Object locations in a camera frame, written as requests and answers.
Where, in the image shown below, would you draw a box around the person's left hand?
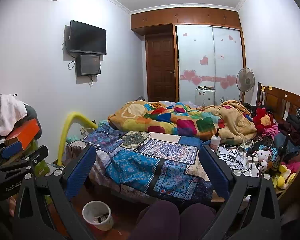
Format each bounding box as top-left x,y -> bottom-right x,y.
8,196 -> 17,217

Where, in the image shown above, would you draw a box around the pink clothing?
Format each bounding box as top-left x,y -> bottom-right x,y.
262,124 -> 280,139

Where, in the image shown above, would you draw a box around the orange box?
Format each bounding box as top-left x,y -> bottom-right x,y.
5,119 -> 40,150

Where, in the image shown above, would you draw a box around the yellow plush toy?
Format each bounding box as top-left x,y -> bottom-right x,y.
273,165 -> 296,190

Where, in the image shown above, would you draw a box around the blue patchwork bedspread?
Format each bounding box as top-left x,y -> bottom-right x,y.
63,123 -> 213,203

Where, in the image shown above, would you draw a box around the white small cabinet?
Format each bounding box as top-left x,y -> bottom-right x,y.
194,86 -> 216,107

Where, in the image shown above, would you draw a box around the standing electric fan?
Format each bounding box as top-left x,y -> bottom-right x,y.
236,68 -> 255,102

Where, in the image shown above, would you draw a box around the black wall television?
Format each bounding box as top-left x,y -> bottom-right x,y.
66,20 -> 107,55

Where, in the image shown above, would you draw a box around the brown wooden door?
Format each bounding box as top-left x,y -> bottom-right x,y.
146,34 -> 175,102

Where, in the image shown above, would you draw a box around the green bag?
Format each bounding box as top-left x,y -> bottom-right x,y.
31,145 -> 50,177

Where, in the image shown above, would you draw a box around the white cloth on pile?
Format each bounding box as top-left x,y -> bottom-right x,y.
0,94 -> 27,137

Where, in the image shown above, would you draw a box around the yellow foam tube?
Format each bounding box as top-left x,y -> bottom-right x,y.
57,112 -> 98,166

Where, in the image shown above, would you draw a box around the white lotion bottle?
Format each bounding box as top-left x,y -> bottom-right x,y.
210,129 -> 221,153

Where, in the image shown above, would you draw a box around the tangled black cables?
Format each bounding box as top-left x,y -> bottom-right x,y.
218,139 -> 260,176

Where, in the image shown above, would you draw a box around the person's purple trouser legs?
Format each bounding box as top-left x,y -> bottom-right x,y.
128,200 -> 216,240

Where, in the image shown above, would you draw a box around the red plush toy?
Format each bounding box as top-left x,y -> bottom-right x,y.
253,108 -> 274,134

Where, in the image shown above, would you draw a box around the white sliding wardrobe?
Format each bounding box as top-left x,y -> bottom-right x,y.
176,25 -> 243,105

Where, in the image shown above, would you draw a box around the white trash bucket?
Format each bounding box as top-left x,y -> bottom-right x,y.
82,200 -> 114,231

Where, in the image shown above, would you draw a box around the colourful fleece blanket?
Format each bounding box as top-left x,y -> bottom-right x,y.
108,100 -> 257,145

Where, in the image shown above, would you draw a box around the small black wall monitor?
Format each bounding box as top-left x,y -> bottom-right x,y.
76,54 -> 101,76

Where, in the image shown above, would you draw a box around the black white plush toy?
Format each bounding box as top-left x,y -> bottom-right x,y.
255,147 -> 272,173

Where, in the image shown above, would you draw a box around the wooden headboard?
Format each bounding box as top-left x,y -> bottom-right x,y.
256,82 -> 300,210

